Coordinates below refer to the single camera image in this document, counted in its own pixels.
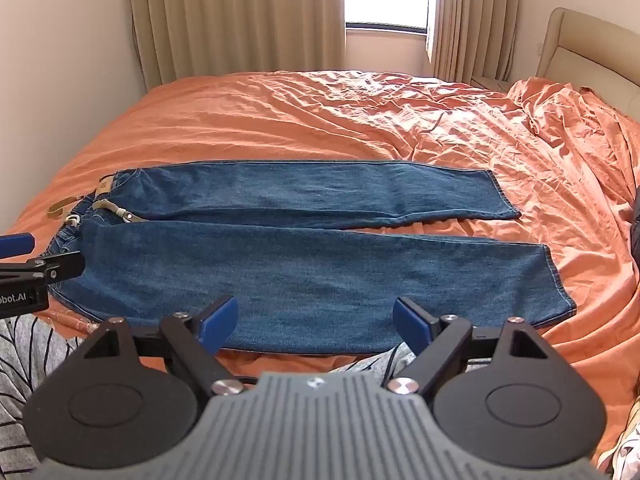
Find beige padded headboard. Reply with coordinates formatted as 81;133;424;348
535;7;640;122

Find beige fabric belt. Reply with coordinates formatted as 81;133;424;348
47;191;146;228

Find orange bed sheet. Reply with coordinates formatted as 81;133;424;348
0;70;640;463

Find grey striped clothing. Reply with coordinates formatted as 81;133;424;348
0;316;418;480

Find narrow beige curtain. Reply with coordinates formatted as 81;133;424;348
425;0;524;84

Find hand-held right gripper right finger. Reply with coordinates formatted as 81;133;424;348
387;296;552;397

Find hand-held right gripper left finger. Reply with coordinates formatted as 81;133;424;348
82;294;247;397

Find blue denim pants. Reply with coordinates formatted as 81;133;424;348
46;159;576;359

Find wide beige curtain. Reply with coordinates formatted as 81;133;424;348
125;0;349;92

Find white nightstand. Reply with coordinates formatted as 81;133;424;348
470;74;516;94

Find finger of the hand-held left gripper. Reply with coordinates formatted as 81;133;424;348
0;251;86;287
0;232;35;261

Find white patterned cloth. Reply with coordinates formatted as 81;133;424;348
612;394;640;480

